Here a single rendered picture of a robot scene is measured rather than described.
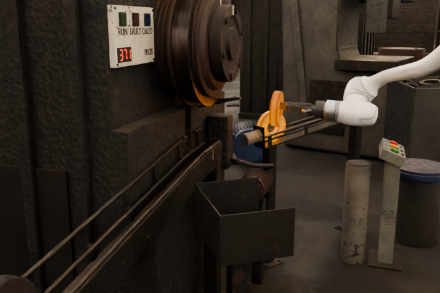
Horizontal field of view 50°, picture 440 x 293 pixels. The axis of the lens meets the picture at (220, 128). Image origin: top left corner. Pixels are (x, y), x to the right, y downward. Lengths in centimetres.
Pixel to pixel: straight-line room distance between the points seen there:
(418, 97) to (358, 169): 141
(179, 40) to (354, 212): 131
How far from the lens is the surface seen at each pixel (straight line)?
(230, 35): 172
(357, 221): 247
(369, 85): 209
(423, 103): 369
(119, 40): 145
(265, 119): 223
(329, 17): 439
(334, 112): 199
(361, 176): 239
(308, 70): 447
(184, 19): 161
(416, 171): 270
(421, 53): 655
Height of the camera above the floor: 119
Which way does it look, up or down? 12 degrees down
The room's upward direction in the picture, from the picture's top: straight up
